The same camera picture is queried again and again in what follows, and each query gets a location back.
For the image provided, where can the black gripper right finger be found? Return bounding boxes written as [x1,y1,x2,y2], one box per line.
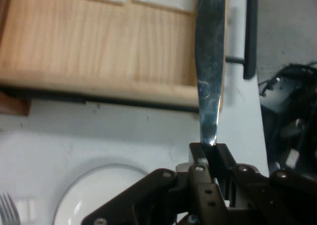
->
[212,143,317,225]

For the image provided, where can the white plate with black rim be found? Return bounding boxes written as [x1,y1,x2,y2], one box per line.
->
[53,163,150,225]

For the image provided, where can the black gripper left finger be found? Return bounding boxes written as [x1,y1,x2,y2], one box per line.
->
[81,142,229,225]

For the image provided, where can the silver fork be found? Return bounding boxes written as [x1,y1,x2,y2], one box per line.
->
[0,192,22,225]

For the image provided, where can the silver table knife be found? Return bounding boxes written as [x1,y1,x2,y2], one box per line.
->
[194,0,227,147]

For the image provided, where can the black drawer handle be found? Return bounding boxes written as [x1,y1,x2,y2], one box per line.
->
[226,0,259,80]

